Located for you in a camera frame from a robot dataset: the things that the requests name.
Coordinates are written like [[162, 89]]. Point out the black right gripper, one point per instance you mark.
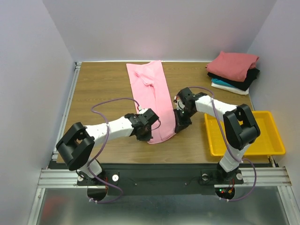
[[181, 120]]

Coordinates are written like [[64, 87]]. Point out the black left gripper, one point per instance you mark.
[[146, 138]]

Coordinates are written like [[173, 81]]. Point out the light pink t-shirt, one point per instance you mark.
[[150, 90]]

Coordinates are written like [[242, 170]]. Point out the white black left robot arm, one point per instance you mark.
[[76, 145]]

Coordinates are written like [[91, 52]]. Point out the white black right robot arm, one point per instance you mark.
[[237, 125]]

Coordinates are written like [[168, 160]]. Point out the folded teal t-shirt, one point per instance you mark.
[[220, 82]]

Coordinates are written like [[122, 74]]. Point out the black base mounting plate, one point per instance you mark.
[[158, 179]]

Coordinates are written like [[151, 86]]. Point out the folded salmon red t-shirt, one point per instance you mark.
[[233, 66]]

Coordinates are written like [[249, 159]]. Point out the yellow plastic tray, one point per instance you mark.
[[268, 143]]

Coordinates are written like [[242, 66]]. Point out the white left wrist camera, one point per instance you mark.
[[141, 110]]

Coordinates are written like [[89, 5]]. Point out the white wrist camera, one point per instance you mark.
[[178, 103], [141, 110]]

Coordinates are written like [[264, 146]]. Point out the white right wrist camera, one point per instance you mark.
[[178, 103]]

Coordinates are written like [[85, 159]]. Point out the aluminium left side rail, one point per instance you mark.
[[67, 108]]

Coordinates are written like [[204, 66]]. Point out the aluminium front frame rail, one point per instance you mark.
[[265, 177]]

